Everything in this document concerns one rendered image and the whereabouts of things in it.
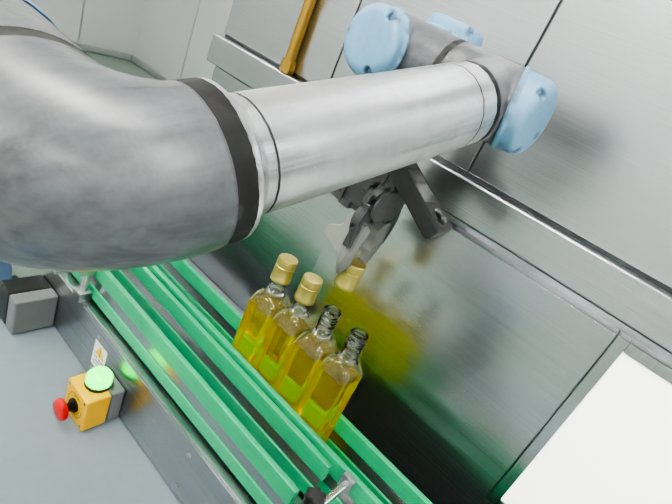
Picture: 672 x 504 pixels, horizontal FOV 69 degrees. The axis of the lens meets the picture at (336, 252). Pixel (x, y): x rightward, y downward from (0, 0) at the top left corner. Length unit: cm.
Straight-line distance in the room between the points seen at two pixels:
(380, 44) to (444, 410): 58
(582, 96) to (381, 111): 46
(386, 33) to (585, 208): 38
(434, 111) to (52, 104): 25
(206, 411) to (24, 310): 47
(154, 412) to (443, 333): 50
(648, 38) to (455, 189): 30
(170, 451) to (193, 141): 73
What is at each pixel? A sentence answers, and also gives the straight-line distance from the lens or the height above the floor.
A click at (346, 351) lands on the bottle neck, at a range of 76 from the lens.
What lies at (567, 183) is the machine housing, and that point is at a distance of 76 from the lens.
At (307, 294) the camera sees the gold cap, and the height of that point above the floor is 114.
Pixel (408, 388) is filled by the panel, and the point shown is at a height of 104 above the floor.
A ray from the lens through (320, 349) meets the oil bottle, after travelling 78.
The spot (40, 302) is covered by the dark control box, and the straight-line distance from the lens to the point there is 114.
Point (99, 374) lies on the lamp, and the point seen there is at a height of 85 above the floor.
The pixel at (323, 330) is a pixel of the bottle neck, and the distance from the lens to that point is 78.
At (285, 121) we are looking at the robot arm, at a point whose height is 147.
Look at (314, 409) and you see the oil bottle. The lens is 81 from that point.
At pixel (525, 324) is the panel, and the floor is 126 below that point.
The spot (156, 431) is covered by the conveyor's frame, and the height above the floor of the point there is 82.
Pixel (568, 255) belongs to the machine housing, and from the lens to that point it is 74.
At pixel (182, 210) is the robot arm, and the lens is 24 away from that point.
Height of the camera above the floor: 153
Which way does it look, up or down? 24 degrees down
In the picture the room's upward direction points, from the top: 25 degrees clockwise
